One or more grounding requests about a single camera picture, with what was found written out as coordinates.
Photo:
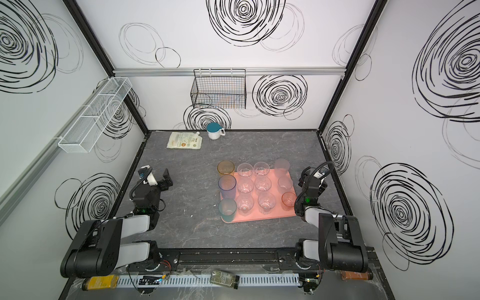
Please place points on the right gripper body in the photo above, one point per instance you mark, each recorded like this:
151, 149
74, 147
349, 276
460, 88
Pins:
309, 178

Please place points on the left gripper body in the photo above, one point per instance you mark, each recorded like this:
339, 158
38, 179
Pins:
160, 183

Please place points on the pink small glass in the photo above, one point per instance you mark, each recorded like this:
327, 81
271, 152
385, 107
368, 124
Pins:
288, 200

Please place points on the short clear glass front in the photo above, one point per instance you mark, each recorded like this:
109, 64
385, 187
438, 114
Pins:
284, 184

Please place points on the frosted textured glass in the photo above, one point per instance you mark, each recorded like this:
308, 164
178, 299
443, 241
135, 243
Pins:
281, 167

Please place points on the pink tray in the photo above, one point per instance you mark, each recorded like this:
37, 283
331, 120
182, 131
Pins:
246, 186

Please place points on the amber glass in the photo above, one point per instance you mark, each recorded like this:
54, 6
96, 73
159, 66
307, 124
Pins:
226, 167

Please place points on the blue glass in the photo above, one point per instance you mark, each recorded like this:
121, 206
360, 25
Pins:
227, 186

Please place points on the clear tall glass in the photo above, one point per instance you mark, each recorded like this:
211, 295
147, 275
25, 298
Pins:
245, 204

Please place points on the teal glass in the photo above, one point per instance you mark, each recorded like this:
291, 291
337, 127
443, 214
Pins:
227, 209

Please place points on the clear faceted glass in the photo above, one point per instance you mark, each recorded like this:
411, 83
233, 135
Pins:
245, 170

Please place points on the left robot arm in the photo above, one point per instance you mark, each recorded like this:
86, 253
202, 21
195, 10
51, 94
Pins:
97, 248

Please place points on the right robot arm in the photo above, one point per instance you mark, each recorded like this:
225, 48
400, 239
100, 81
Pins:
340, 245

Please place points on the organic sugar pouch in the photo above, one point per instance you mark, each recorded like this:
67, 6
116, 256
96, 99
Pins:
185, 141

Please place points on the white cup teal lid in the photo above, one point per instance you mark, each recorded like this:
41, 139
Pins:
215, 131

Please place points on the orange liquid bottle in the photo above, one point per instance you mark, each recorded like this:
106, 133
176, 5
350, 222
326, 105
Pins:
362, 276

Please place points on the yellow liquid bottle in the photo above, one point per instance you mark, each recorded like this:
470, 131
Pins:
100, 283

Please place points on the clear green bottle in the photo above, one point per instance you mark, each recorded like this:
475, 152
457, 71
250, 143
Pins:
224, 279

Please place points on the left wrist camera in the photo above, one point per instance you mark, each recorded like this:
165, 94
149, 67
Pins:
146, 176

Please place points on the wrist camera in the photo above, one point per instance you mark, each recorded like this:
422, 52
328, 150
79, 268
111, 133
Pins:
146, 176
322, 173

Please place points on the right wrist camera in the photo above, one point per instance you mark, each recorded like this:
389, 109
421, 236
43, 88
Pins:
322, 173

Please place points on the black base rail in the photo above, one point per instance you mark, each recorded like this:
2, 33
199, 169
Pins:
197, 259

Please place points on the white cable duct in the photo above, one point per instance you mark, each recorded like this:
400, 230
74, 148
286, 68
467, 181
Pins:
203, 280

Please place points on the white wire shelf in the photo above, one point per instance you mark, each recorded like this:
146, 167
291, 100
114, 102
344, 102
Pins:
104, 115

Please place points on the black wire basket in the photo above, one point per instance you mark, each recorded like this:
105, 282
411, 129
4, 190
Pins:
220, 87

